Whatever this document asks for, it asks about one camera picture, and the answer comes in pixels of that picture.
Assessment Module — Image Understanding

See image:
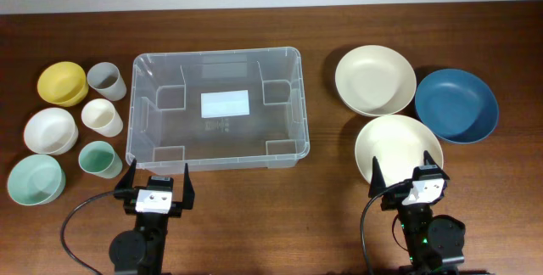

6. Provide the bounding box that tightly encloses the mint green cup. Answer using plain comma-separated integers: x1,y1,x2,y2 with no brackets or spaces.
78,141,123,179

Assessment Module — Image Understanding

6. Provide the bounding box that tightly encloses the cream cup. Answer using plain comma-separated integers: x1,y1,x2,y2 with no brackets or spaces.
81,98,123,138

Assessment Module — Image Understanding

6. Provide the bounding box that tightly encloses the yellow bowl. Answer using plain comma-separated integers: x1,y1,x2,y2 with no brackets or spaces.
36,61,89,107

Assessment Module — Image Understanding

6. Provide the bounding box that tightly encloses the clear plastic storage container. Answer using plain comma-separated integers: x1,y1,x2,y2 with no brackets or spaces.
125,47,310,176

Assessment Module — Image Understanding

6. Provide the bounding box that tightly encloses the mint green bowl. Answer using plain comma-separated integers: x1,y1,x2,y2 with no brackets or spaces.
7,154,66,206

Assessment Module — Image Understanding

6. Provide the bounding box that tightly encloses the blue plate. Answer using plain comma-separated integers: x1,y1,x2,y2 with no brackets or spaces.
415,69,500,144

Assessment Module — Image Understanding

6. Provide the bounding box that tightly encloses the grey cup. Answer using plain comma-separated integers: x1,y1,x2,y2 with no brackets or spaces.
87,62,126,101

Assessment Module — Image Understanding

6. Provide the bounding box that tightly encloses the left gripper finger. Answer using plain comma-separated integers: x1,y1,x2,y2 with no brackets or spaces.
114,159,137,199
182,163,195,210

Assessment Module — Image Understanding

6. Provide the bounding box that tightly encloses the cream plate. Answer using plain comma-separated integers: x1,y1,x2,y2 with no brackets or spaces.
355,115,444,186
335,45,417,117

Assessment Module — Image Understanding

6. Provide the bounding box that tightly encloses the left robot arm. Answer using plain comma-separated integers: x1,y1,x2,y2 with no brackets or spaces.
109,160,195,275

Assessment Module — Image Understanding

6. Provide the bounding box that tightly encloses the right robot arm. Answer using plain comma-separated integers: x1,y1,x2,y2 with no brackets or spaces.
368,151,466,274

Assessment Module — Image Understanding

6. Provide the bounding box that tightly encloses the white bowl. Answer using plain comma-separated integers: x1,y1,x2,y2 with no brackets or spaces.
23,108,79,155

